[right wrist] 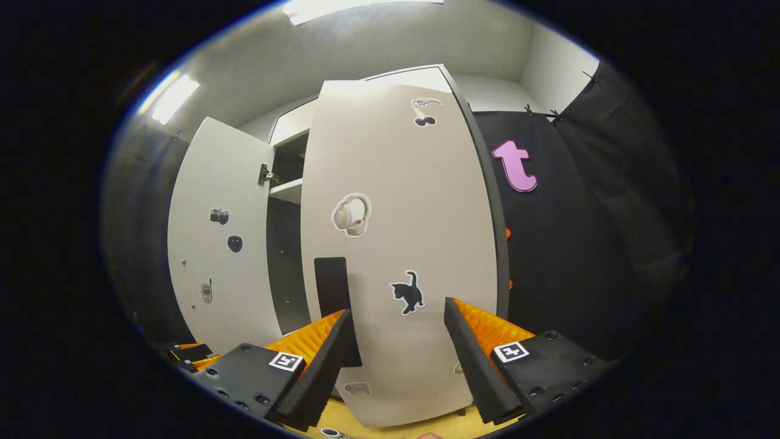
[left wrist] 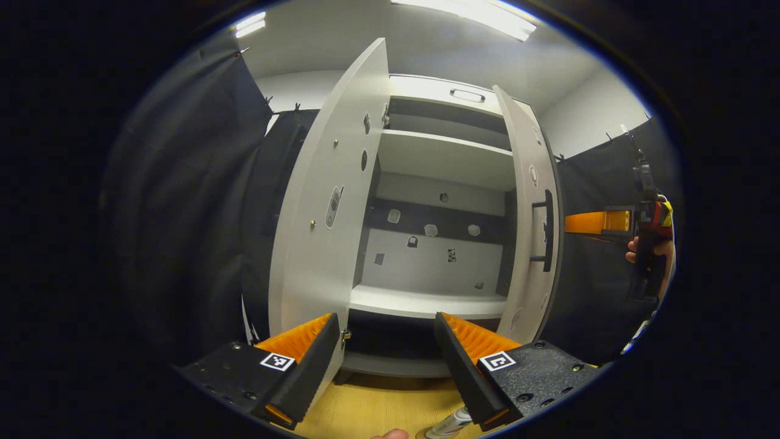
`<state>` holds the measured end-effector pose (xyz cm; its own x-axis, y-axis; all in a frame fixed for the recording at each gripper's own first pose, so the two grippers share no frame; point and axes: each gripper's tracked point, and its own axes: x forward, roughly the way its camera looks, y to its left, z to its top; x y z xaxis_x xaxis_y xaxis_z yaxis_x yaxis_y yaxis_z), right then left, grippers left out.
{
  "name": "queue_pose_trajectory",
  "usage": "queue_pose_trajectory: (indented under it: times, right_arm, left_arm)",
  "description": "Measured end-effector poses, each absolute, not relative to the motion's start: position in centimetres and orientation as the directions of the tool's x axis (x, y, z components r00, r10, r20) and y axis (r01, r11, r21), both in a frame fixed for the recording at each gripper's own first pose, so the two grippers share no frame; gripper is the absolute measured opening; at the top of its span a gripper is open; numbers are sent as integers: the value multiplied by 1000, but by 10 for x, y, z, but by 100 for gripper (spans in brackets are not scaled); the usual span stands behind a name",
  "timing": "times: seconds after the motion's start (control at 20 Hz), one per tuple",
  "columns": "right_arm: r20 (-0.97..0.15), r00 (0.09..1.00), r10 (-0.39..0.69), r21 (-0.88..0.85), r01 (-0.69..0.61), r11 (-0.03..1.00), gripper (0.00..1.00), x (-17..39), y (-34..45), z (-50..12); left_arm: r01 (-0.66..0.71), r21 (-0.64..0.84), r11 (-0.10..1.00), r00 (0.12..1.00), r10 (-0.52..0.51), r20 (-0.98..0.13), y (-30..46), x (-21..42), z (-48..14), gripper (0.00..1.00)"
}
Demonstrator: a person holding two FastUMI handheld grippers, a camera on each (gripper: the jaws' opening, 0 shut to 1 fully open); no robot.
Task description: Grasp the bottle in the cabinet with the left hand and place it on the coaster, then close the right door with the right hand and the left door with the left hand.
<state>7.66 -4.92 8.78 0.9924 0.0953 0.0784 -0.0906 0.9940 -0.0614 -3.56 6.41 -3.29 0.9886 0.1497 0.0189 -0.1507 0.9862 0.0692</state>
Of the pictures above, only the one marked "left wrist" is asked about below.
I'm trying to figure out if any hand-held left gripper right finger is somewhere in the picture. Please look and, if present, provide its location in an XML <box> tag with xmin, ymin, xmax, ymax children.
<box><xmin>433</xmin><ymin>312</ymin><xmax>600</xmax><ymax>432</ymax></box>

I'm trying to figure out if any black door handle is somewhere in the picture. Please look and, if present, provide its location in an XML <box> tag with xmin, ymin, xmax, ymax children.
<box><xmin>530</xmin><ymin>189</ymin><xmax>555</xmax><ymax>273</ymax></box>

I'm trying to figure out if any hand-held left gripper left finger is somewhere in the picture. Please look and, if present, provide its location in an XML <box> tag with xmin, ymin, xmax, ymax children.
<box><xmin>175</xmin><ymin>313</ymin><xmax>341</xmax><ymax>430</ymax></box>

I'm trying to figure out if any white door with camera sticker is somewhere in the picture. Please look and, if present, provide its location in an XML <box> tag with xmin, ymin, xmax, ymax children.
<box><xmin>268</xmin><ymin>38</ymin><xmax>391</xmax><ymax>406</ymax></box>

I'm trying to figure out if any white and grey cabinet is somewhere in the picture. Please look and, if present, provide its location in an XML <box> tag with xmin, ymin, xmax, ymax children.
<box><xmin>350</xmin><ymin>74</ymin><xmax>537</xmax><ymax>379</ymax></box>

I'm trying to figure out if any white bottle with green label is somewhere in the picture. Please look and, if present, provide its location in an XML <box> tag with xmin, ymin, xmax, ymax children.
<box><xmin>425</xmin><ymin>405</ymin><xmax>473</xmax><ymax>439</ymax></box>

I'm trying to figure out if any white door with headphones sticker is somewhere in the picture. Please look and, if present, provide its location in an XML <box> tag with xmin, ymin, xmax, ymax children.
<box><xmin>492</xmin><ymin>84</ymin><xmax>564</xmax><ymax>345</ymax></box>

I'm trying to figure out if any white cabinet shelf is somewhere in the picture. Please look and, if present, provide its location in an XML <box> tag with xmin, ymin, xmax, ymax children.
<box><xmin>378</xmin><ymin>129</ymin><xmax>516</xmax><ymax>191</ymax></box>

